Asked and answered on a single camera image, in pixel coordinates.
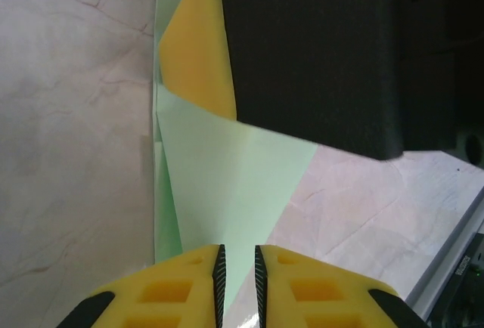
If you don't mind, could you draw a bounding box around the light green cloth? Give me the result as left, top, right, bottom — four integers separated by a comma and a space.
152, 0, 319, 328

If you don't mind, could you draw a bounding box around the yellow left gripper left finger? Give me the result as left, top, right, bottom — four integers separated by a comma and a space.
56, 243, 227, 328

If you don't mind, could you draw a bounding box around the aluminium mounting rail frame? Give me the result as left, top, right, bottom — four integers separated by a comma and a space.
406, 182, 484, 328

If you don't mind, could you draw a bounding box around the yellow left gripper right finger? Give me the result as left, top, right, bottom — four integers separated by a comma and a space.
255, 243, 430, 328

